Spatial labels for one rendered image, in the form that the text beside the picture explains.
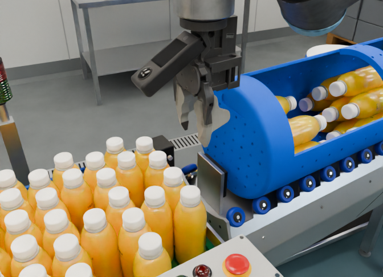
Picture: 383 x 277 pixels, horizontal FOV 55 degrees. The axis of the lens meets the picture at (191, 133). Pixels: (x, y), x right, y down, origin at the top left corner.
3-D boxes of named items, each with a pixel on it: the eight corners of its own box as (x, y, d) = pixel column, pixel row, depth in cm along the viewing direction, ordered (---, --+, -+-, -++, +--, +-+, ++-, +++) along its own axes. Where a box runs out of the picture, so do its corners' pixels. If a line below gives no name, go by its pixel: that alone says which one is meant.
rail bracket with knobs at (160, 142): (178, 178, 104) (178, 148, 98) (155, 187, 101) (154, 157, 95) (162, 161, 111) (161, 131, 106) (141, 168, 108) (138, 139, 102)
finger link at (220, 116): (237, 143, 63) (232, 90, 60) (208, 153, 60) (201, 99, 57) (226, 138, 65) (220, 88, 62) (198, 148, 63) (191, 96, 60)
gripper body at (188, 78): (240, 91, 61) (246, 16, 54) (196, 104, 57) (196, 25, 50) (214, 75, 66) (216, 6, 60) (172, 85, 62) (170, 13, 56)
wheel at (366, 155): (375, 151, 103) (369, 151, 105) (363, 145, 101) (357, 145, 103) (372, 166, 101) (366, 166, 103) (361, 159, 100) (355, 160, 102)
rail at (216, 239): (236, 265, 73) (237, 256, 71) (233, 268, 73) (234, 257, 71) (148, 162, 102) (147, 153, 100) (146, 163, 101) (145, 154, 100)
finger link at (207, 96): (218, 125, 58) (211, 69, 55) (210, 127, 57) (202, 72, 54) (202, 119, 62) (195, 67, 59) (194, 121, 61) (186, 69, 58)
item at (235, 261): (253, 271, 54) (254, 265, 54) (234, 281, 53) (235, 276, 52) (239, 253, 57) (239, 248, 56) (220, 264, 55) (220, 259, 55)
